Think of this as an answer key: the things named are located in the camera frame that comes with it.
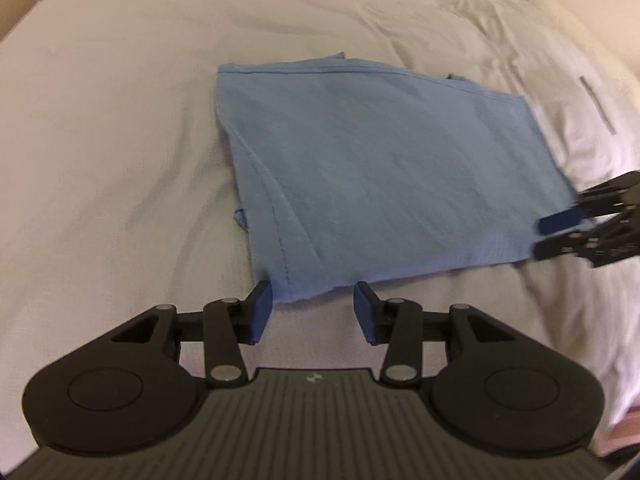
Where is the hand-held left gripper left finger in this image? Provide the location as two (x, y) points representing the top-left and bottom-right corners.
(110, 280), (274, 389)

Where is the grey fabric label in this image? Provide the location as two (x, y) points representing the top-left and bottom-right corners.
(579, 75), (617, 136)

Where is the bed with white cover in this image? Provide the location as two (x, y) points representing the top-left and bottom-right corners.
(0, 0), (640, 461)

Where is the light blue printed t-shirt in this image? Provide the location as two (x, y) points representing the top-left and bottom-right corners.
(214, 51), (582, 307)

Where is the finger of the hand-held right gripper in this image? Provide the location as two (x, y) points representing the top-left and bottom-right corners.
(539, 170), (640, 237)
(533, 214), (640, 269)

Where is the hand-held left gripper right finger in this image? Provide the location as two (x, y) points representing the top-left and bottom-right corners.
(353, 281), (522, 387)

